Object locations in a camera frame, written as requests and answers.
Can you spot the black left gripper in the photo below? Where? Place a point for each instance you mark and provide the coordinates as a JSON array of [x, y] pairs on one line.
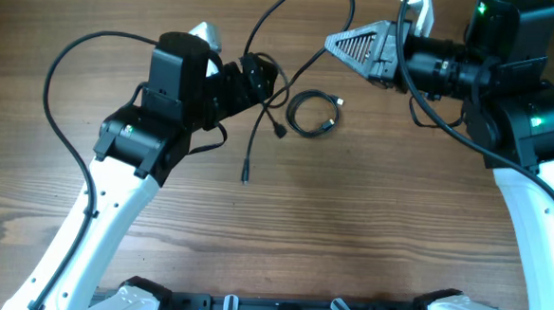
[[261, 91]]

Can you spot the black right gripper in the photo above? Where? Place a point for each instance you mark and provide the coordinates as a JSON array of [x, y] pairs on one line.
[[389, 54]]

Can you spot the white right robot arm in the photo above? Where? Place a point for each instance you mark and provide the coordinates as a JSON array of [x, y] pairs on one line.
[[489, 94]]

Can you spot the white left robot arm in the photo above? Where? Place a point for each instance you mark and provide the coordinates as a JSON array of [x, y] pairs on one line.
[[188, 88]]

